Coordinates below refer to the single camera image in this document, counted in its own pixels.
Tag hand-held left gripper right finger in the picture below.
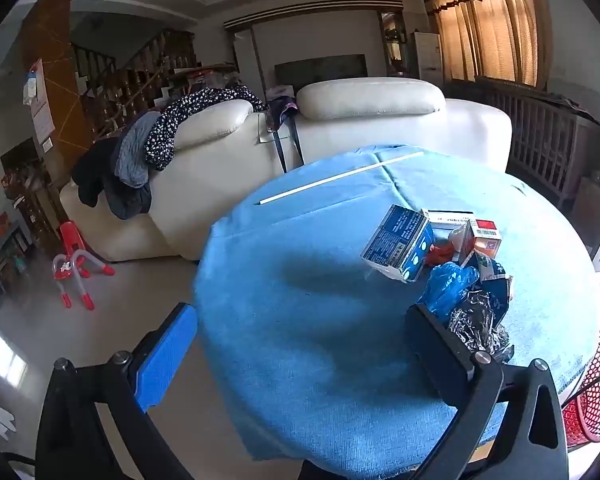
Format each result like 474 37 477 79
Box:
405 304 570 480

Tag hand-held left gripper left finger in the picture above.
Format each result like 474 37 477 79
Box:
35 302 198 480

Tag silver foil wrapper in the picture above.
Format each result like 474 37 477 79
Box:
447 292 515 363

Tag blue plastic glove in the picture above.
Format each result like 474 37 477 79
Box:
417 261 481 317

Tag orange wrapper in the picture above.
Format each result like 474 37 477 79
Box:
425 241 456 267

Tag red mesh basket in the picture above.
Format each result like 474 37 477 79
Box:
562 330 600 448

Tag orange and white box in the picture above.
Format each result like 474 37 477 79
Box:
467 218 502 257

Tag white medicine box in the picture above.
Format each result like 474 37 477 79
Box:
422 208 477 231

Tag brown box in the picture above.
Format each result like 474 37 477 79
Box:
575 175 600 248

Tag flattened blue carton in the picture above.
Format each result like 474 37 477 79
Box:
472 252 515 321

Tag blue and white carton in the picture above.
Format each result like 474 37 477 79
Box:
361 204 436 283

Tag red toy chair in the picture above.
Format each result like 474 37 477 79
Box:
51 221 116 311

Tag blue tablecloth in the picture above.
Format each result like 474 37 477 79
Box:
194 145 600 480

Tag wooden crib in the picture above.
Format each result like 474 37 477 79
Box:
475 76 600 211

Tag dark navy garment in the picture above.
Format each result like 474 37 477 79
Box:
71 135 153 221

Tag dark wooden shelf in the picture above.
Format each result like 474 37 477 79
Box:
0 137 76 256

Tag grey blue garment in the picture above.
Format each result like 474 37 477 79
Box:
111 111 160 188

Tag thin white strip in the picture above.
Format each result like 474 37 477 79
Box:
259 151 426 206

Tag dark floral garment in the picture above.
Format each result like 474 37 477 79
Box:
145 86 267 172

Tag cream leather sofa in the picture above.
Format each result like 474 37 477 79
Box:
60 77 513 263

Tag wooden staircase railing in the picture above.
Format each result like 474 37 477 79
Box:
70 29 198 136

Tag orange curtain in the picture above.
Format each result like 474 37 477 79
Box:
422 0 553 88

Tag white standing air conditioner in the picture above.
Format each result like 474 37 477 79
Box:
411 31 443 83

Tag dark television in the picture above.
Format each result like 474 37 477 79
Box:
274 54 368 86

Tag wooden display cabinet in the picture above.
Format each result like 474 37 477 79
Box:
380 10 411 78

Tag wall calendar papers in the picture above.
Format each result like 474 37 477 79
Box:
22 58 56 153

